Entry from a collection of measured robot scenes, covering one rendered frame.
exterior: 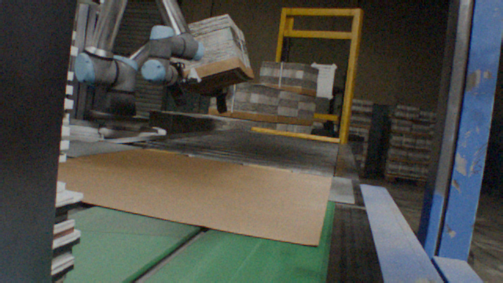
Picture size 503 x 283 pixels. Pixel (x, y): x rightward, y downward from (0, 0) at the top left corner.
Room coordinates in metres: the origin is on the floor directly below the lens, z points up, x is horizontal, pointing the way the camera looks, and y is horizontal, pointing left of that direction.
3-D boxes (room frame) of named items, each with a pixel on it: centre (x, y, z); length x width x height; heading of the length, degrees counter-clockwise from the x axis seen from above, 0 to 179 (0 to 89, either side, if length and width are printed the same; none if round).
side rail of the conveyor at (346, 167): (1.52, -0.34, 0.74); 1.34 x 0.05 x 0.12; 168
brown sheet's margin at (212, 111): (3.15, 0.04, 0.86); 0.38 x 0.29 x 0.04; 59
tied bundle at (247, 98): (3.15, 0.04, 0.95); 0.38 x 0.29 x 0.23; 59
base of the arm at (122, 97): (1.88, 0.54, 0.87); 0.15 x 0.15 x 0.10
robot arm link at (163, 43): (1.56, 0.31, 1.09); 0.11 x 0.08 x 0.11; 142
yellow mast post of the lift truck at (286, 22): (4.19, -0.23, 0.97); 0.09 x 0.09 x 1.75; 58
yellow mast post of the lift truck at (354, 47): (3.84, -0.79, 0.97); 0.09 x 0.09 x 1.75; 58
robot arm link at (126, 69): (1.88, 0.54, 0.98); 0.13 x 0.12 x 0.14; 142
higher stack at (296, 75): (3.65, -0.28, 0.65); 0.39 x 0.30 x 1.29; 58
